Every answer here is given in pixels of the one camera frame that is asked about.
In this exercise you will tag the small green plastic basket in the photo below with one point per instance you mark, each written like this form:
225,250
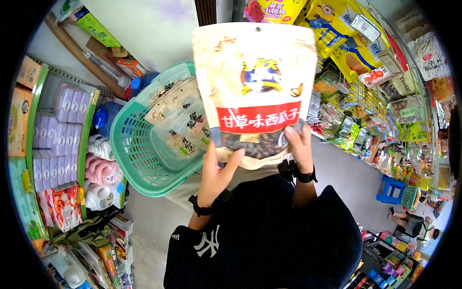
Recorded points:
410,198

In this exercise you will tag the black wrist band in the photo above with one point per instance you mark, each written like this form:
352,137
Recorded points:
301,175
199,207

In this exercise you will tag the brown cardboard tube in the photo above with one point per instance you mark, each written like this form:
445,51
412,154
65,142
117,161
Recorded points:
81,54

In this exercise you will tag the person's right hand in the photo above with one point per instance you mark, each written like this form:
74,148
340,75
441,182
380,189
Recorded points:
302,155

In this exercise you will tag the green cardboard box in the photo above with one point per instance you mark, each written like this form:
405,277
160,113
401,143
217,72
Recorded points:
96,29

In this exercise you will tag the beige red-label seed packet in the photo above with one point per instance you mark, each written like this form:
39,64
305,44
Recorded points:
252,83

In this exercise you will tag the pile of clear snack bags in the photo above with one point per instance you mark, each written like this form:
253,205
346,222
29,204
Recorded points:
180,122

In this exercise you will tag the full shop shelf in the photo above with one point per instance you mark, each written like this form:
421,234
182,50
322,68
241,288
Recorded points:
61,151
389,263
379,90

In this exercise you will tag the blue plastic stool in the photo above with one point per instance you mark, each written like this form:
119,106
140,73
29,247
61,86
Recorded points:
389,189

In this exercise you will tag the person's left index finger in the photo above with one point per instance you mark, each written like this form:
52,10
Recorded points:
210,153

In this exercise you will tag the green plastic shopping basket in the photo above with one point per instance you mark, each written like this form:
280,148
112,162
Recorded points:
140,151

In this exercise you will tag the person's left thumb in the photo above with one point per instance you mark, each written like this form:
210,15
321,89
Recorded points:
234,162

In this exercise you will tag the person's body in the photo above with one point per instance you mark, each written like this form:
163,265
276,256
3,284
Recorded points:
267,238

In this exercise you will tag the person's right thumb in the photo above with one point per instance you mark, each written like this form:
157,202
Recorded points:
291,139

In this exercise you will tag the person's left hand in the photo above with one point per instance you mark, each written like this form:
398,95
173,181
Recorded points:
213,180

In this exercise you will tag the person's right index finger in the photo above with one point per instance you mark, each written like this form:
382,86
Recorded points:
306,135

